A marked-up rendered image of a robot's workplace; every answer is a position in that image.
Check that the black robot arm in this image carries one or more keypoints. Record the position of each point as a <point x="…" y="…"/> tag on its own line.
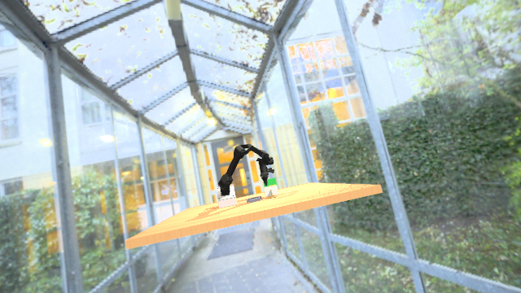
<point x="239" y="153"/>

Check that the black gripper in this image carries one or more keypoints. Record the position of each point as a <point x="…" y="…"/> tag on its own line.
<point x="263" y="174"/>

